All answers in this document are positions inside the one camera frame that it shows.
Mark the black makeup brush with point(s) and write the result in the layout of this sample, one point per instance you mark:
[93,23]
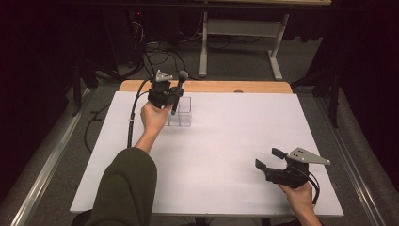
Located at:
[177,94]

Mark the wooden table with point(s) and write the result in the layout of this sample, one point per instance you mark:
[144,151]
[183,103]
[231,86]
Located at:
[219,85]

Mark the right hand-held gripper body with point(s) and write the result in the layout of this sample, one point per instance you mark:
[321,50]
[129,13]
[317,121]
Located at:
[287,175]

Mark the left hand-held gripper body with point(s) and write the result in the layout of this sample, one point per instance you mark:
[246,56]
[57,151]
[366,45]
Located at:
[160,94]

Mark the desk with white metal frame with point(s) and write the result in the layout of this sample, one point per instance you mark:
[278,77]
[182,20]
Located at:
[241,27]

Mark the person's right hand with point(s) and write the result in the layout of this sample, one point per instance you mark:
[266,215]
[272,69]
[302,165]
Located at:
[298,197]

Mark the dark metal stand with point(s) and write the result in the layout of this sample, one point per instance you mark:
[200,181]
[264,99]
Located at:
[334,100]
[76,91]

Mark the clear plastic organizer box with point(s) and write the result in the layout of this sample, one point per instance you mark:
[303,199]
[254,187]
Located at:
[185,116]

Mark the white table board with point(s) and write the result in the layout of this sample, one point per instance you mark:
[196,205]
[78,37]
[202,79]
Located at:
[219,175]

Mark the aluminium floor rail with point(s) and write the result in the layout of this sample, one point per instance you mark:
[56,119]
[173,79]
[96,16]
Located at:
[47,171]
[351,171]

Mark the person's left hand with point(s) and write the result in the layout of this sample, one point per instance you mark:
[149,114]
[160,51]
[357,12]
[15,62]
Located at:
[153,119]

